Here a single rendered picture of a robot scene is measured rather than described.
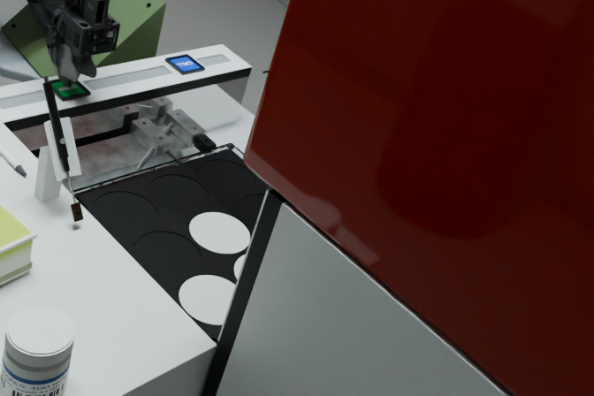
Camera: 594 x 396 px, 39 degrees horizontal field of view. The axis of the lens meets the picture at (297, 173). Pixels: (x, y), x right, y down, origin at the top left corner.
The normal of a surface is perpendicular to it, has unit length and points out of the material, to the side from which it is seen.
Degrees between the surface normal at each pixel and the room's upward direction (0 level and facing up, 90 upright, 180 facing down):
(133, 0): 44
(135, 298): 0
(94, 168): 0
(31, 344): 0
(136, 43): 90
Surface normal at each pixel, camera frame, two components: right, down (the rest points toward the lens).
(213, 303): 0.27, -0.79
